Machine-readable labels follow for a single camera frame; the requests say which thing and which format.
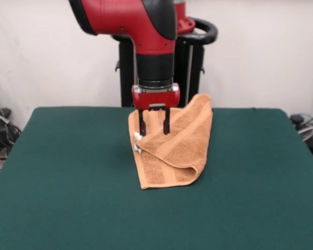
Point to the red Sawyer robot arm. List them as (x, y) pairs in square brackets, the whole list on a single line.
[(120, 18)]

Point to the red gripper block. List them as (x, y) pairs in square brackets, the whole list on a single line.
[(156, 99)]

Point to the tan terry towel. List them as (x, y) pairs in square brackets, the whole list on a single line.
[(182, 145)]

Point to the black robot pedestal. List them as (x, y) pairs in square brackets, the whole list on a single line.
[(195, 78)]

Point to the dark green table cloth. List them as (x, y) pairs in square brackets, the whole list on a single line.
[(67, 182)]

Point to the black power adapter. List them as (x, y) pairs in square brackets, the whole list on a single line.
[(4, 112), (297, 119)]

